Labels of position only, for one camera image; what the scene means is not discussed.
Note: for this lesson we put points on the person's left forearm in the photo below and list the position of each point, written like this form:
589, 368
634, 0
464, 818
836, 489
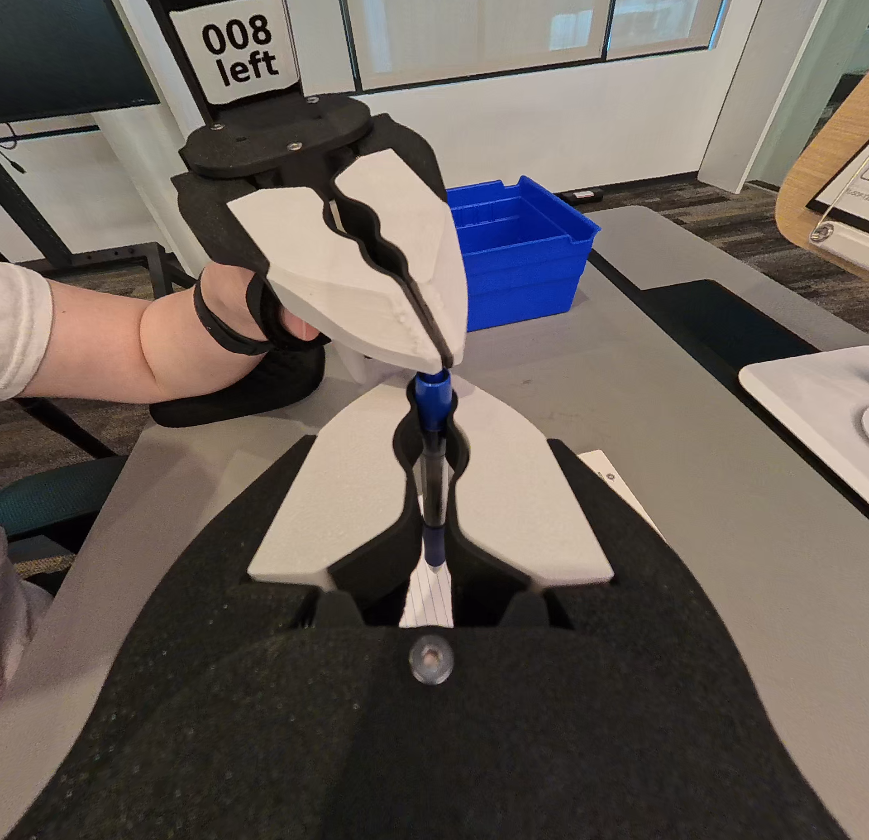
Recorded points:
122, 344

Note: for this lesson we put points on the instruction sheet on wooden stand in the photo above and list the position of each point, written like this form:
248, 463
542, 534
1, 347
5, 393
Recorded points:
801, 195

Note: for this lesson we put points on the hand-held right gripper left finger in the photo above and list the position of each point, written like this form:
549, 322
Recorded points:
339, 507

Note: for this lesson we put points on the person's left hand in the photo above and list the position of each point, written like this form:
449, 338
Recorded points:
231, 293

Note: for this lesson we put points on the glass window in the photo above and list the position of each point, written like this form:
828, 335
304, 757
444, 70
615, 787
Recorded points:
475, 18

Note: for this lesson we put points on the person's light shirt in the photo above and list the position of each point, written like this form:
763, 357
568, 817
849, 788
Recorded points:
17, 609

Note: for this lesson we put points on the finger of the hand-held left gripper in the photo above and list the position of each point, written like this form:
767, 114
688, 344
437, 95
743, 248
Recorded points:
326, 276
421, 228

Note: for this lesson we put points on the dark teal office chair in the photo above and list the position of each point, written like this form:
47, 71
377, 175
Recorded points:
54, 493

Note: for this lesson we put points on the blue retractable pen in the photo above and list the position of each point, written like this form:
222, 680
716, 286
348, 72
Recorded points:
434, 395

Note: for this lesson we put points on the black metal monitor stand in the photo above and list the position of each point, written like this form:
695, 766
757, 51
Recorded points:
34, 222

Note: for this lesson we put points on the dark computer monitor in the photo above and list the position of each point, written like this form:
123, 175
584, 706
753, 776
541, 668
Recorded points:
68, 38

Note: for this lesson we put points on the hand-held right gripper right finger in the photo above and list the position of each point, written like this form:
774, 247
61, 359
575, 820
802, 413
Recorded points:
529, 507

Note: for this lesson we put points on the white lined notepad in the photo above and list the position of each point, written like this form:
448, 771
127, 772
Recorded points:
611, 476

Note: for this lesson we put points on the blue plastic bin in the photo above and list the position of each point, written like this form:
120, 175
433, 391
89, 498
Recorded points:
516, 276

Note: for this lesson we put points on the black wristband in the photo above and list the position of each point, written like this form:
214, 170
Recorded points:
203, 324

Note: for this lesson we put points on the white stand base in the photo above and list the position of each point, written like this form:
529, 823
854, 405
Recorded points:
801, 405

